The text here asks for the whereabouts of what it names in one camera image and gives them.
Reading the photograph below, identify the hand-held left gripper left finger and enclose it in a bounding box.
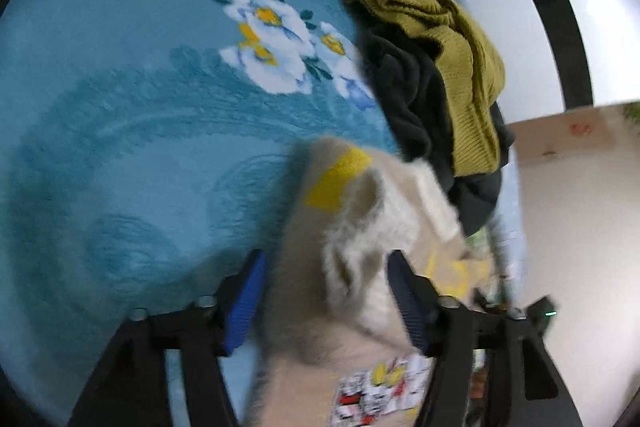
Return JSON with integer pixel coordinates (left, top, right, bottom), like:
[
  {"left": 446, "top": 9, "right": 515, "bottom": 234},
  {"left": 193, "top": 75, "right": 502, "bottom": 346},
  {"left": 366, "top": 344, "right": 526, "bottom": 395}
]
[{"left": 67, "top": 248, "right": 269, "bottom": 427}]

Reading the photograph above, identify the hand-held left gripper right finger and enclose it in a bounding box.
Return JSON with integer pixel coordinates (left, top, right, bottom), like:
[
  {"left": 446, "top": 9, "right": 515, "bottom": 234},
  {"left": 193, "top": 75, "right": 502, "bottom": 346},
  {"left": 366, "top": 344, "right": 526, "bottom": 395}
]
[{"left": 387, "top": 249, "right": 583, "bottom": 427}]

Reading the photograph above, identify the white wardrobe with black stripe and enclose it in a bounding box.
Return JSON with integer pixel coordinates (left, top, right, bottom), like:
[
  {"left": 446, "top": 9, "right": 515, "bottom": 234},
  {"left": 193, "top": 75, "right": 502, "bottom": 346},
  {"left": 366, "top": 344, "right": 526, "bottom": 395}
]
[{"left": 440, "top": 0, "right": 640, "bottom": 128}]

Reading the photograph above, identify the olive knit sweater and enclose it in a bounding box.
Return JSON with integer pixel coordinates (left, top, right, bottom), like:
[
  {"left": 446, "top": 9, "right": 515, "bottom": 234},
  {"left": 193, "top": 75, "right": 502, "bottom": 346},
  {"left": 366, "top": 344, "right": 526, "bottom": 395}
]
[{"left": 337, "top": 0, "right": 507, "bottom": 178}]

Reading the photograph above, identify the beige door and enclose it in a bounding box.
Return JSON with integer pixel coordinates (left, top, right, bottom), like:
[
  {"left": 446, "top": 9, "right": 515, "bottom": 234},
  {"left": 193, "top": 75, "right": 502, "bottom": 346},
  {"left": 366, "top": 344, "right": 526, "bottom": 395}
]
[{"left": 507, "top": 101, "right": 640, "bottom": 168}]

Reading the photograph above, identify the teal floral bed blanket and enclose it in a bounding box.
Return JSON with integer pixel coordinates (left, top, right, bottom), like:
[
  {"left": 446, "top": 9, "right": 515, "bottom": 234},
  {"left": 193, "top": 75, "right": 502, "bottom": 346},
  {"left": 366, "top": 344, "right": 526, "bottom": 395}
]
[{"left": 0, "top": 0, "right": 401, "bottom": 427}]

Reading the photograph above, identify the beige fluffy sweater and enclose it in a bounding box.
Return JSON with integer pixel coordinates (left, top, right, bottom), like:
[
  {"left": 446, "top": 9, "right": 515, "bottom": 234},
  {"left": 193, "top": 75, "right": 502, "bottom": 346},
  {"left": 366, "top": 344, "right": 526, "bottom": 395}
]
[{"left": 247, "top": 134, "right": 496, "bottom": 427}]

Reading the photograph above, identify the dark grey garment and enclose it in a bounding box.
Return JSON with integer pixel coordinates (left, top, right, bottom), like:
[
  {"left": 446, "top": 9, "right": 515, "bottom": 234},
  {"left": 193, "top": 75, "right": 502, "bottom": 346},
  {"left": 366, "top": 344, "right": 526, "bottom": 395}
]
[{"left": 357, "top": 27, "right": 516, "bottom": 238}]

